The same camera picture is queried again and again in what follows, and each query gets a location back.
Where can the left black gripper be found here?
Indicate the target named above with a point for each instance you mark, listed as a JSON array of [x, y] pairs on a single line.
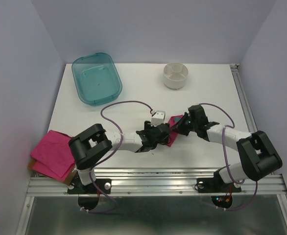
[[147, 126]]

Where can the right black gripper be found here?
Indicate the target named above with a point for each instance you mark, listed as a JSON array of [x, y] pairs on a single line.
[[179, 127]]

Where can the pink paper napkin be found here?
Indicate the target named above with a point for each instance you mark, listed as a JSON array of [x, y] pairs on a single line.
[[173, 134]]

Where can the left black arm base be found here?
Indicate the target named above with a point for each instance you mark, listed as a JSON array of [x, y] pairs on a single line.
[[76, 187]]

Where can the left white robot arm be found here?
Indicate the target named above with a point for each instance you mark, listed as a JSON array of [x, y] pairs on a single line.
[[88, 147]]

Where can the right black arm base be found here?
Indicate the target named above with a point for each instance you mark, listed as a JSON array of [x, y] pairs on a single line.
[[215, 184]]

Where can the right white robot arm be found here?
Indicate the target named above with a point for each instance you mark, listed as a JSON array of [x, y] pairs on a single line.
[[247, 155]]

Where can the pink napkin stack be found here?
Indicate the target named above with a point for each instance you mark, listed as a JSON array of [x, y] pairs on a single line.
[[52, 156]]

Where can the white utensil holder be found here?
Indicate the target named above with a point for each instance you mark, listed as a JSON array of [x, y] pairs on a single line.
[[175, 75]]

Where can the teal plastic bin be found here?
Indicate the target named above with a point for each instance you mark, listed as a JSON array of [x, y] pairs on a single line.
[[96, 79]]

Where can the brown cardboard tray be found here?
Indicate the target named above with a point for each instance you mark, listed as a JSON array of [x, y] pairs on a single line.
[[70, 177]]

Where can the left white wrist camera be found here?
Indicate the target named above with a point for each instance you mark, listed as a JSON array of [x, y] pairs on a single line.
[[158, 118]]

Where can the aluminium frame rail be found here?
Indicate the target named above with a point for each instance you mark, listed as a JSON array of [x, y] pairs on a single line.
[[155, 191]]

